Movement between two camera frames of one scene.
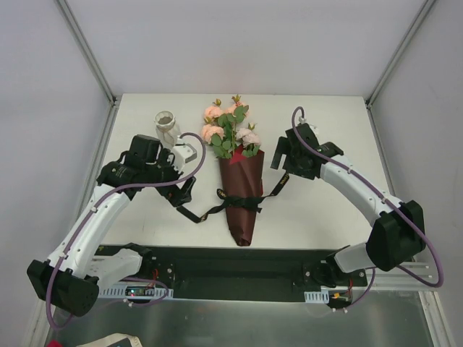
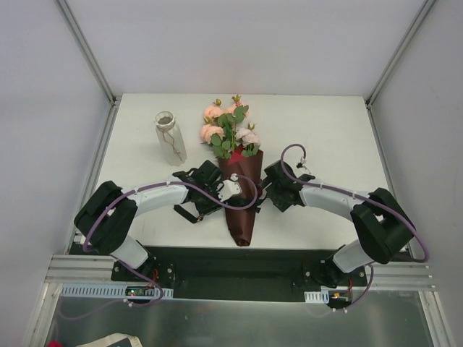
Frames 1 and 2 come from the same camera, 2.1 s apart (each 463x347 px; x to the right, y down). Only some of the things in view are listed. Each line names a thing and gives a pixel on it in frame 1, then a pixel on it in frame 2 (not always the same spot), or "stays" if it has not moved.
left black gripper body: x=173 y=193 → x=202 y=208
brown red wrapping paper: x=242 y=176 stays
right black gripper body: x=283 y=155 → x=266 y=195
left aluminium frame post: x=87 y=50 stays
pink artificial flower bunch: x=221 y=133 stays
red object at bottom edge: x=54 y=343 stays
